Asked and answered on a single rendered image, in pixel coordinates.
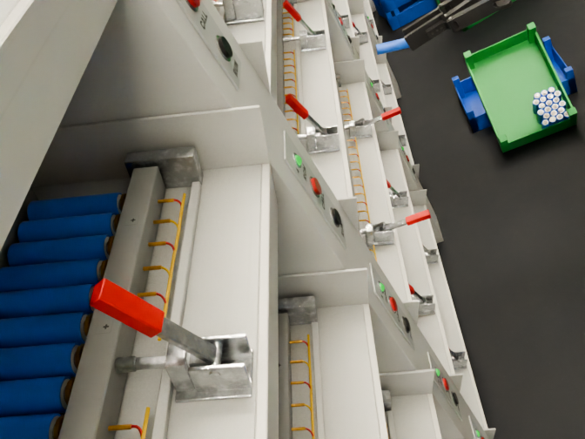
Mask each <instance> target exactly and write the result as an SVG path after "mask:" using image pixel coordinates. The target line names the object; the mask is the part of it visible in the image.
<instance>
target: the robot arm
mask: <svg viewBox="0 0 585 439"><path fill-rule="evenodd" d="M512 4H513V3H512V1H511V0H440V4H439V5H438V7H437V8H435V9H434V10H432V11H430V12H429V13H427V14H426V15H425V16H423V17H421V18H420V19H418V20H416V21H415V22H413V23H412V24H409V25H408V26H407V27H406V28H404V29H403V30H402V32H403V33H404V35H405V36H404V39H405V40H406V42H407V44H408V45H409V47H410V48H411V50H412V51H414V50H416V49H417V48H419V47H421V46H422V45H423V44H425V43H426V42H428V41H430V40H431V39H433V38H434V37H437V36H438V35H440V34H441V33H442V32H443V31H445V30H447V29H449V30H453V32H457V31H459V30H462V29H464V28H466V27H468V26H469V25H471V24H474V23H476V22H478V21H479V20H481V19H482V18H484V17H487V16H489V15H491V14H493V13H495V12H496V11H498V10H504V9H506V8H509V7H510V6H512Z"/></svg>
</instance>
